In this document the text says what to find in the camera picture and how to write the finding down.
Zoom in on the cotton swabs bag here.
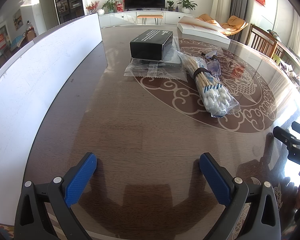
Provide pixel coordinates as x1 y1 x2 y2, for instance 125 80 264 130
179 52 241 118

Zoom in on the dark item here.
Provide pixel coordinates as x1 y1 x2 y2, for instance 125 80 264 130
124 36 187 81

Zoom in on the black rectangular box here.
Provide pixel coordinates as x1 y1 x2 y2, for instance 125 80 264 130
130 29 173 61

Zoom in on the wooden dining chair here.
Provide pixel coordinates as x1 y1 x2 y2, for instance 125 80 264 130
245 24 300 68

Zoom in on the white storage bin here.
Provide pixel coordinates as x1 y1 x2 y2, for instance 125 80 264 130
0 14 102 225

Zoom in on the orange lounge chair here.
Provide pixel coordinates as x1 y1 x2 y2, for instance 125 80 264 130
196 14 248 36

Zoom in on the white standing air conditioner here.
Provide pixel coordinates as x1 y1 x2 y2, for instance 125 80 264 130
210 0 231 24

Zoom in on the flat white box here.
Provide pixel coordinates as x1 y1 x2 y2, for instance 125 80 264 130
177 16 230 45

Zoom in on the grey curtain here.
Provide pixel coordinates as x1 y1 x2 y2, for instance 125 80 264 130
230 0 256 28

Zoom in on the green potted plant right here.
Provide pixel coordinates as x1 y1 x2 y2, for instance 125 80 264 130
177 0 198 14

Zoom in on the green potted plant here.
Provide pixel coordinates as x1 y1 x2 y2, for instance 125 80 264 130
177 0 198 14
102 0 117 13

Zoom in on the small potted plant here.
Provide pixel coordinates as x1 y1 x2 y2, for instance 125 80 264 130
167 1 174 11

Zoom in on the wooden bench stool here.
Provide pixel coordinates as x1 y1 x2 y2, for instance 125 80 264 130
137 14 164 25

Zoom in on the white TV cabinet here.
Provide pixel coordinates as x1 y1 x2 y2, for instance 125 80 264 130
99 10 194 28

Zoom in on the red gift box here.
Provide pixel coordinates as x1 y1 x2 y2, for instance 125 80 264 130
115 1 124 12

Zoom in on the red flower vase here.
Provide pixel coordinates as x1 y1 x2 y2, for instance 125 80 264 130
85 1 100 15

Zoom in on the green potted plant left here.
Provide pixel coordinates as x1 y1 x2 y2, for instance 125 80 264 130
102 0 117 13

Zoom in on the framed wall painting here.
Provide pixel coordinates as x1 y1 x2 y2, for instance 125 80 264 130
13 9 23 30

